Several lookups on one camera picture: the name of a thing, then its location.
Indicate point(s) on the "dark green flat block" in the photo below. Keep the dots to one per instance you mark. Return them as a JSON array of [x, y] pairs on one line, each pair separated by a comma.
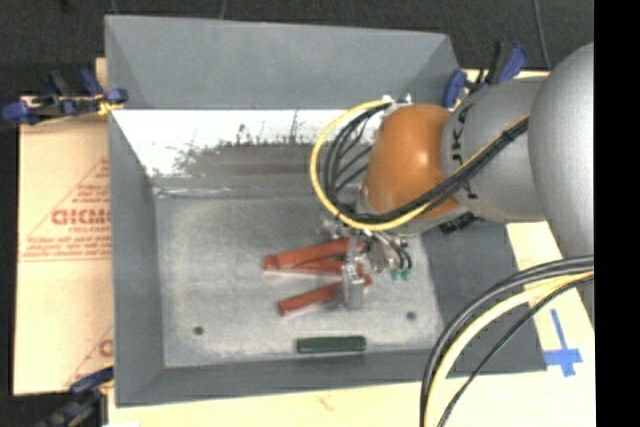
[[331, 344]]

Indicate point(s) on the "grey metal bin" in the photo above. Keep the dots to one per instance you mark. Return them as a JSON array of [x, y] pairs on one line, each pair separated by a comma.
[[240, 235]]

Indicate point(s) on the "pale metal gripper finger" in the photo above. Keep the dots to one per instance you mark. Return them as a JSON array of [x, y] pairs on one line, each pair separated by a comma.
[[355, 296], [352, 272]]

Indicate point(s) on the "black cylinder on white bracket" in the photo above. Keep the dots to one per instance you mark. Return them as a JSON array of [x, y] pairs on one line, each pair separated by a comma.
[[456, 224]]

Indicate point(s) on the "red-brown flat block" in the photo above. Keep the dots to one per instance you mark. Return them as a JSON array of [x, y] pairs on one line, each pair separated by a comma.
[[310, 299], [305, 254]]

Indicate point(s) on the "brown cardboard board red print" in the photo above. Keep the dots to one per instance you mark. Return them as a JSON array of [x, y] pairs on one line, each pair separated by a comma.
[[60, 215]]

